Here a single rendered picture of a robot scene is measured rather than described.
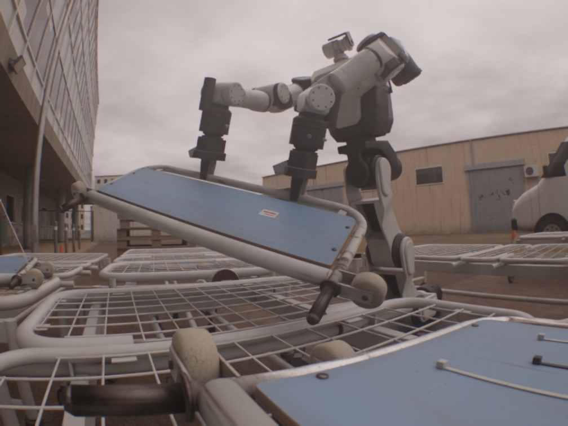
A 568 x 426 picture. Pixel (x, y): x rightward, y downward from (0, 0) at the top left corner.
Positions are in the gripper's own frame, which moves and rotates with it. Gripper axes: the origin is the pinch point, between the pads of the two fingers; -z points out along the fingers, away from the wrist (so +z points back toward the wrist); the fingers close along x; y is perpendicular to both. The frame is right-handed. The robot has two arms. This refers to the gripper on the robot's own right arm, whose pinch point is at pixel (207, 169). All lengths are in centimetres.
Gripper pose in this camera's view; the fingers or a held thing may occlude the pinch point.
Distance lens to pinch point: 95.5
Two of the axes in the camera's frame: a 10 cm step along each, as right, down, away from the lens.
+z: 1.8, -9.7, -1.8
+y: 9.0, 2.3, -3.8
